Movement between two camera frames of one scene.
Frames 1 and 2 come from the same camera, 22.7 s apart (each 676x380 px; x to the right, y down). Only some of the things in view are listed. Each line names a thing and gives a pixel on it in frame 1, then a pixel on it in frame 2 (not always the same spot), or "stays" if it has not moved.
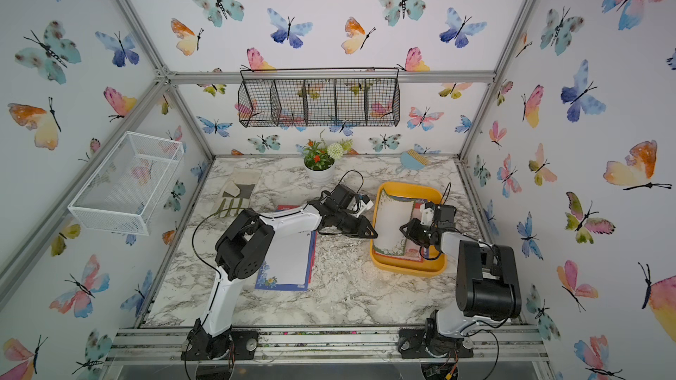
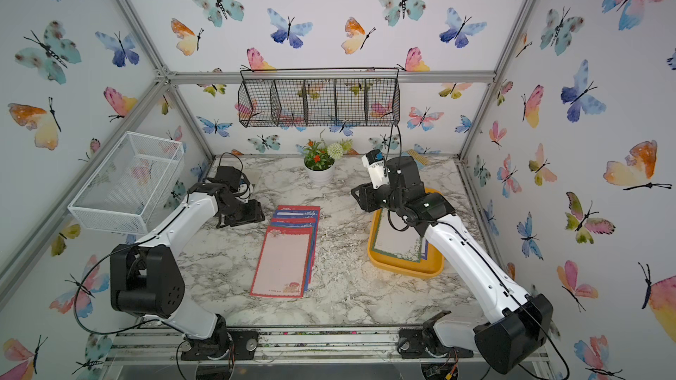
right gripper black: [412, 230] to [368, 200]
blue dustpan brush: [413, 160] stays
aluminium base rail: [144, 344] stays
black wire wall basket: [319, 97] stays
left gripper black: [363, 225] to [255, 215]
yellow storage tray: [436, 265] stays
